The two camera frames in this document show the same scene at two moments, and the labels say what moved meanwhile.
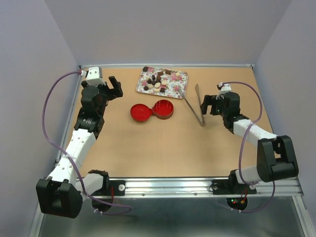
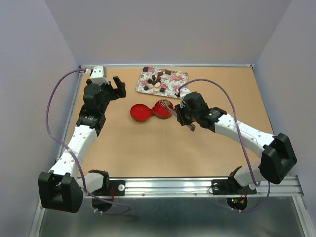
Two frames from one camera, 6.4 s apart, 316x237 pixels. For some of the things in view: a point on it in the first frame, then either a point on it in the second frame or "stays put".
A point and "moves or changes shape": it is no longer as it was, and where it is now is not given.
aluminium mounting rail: x=194 y=187 stays put
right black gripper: x=210 y=100 to x=180 y=111
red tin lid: x=140 y=112 stays put
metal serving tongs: x=202 y=123 moves or changes shape
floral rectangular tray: x=163 y=82 stays put
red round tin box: x=163 y=109 stays put
